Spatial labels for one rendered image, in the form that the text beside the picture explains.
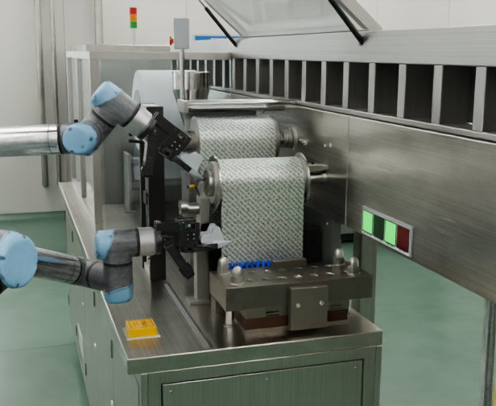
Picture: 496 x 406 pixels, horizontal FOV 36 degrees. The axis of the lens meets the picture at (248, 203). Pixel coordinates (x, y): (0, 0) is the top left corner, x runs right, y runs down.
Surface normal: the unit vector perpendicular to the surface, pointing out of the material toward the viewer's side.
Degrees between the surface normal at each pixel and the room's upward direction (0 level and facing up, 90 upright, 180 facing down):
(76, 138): 90
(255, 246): 90
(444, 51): 90
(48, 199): 90
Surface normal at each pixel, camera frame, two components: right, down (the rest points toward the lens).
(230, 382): 0.30, 0.19
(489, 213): -0.95, 0.05
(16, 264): 0.89, 0.04
